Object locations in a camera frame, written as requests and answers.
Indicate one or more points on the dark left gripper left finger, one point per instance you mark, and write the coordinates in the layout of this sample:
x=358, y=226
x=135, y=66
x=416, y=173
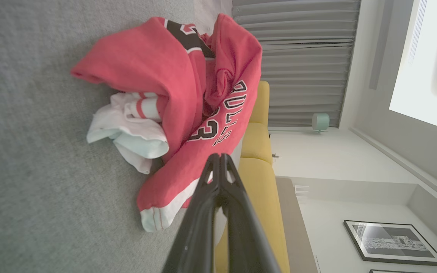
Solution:
x=199, y=235

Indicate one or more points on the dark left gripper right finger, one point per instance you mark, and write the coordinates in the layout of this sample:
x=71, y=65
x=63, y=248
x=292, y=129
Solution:
x=248, y=242

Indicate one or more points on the red basketball shorts white trim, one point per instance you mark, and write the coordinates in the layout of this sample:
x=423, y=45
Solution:
x=237, y=60

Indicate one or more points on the red basketball jersey white sleeves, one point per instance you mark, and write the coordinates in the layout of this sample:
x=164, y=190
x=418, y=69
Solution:
x=138, y=57

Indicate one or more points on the yellow upholstered sofa cushion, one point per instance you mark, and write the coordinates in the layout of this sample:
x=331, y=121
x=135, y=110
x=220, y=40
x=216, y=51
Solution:
x=263, y=212

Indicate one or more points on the mint green table lamp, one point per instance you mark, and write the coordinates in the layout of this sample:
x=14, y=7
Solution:
x=320, y=122

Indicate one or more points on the black framed picture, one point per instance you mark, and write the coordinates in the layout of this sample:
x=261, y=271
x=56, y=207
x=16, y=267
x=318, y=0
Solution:
x=392, y=271
x=392, y=242

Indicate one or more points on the grey pleated curtain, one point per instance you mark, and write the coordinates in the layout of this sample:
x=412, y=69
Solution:
x=301, y=68

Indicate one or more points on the large grey sofa seat cushion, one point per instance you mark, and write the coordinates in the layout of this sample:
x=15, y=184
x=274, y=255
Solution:
x=32, y=151

